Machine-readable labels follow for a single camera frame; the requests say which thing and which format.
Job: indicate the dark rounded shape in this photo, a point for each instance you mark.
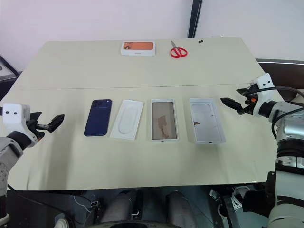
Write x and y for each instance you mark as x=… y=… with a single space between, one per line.
x=123 y=206
x=181 y=206

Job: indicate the black side furniture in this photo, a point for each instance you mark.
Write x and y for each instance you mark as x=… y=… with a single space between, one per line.
x=282 y=71

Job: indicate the orange print phone box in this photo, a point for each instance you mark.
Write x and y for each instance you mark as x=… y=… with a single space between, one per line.
x=139 y=47

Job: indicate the white paper insert tray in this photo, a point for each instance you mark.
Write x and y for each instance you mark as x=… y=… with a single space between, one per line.
x=127 y=120

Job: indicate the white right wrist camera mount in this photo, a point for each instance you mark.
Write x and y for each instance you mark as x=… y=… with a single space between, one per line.
x=264 y=83

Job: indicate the white bundle under table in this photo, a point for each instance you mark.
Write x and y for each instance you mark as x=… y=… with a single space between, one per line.
x=240 y=197

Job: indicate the white box with brown inside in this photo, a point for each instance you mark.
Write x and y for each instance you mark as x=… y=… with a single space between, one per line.
x=164 y=120

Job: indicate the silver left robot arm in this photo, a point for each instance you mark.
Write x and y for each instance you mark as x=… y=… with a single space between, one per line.
x=9 y=148

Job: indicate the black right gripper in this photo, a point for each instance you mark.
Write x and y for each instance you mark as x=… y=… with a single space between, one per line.
x=249 y=104

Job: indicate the black metal table leg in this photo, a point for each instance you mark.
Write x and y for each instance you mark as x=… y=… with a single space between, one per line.
x=226 y=209

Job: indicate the grey shelf frame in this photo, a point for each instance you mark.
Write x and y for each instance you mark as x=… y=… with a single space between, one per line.
x=6 y=69

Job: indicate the dark blue smartphone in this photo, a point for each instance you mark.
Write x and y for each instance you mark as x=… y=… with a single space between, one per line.
x=97 y=118

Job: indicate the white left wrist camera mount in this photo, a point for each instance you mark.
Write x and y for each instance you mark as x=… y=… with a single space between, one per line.
x=14 y=114

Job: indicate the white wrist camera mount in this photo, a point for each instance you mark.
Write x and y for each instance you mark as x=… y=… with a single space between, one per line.
x=264 y=83
x=14 y=114

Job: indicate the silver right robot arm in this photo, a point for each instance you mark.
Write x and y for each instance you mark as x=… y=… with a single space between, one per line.
x=288 y=123

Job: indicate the small black object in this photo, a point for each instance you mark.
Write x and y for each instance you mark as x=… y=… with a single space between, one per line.
x=201 y=41

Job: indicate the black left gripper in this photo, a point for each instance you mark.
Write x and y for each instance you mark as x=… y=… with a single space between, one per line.
x=38 y=129

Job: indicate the black vertical post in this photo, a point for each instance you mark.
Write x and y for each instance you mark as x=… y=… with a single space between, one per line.
x=194 y=19

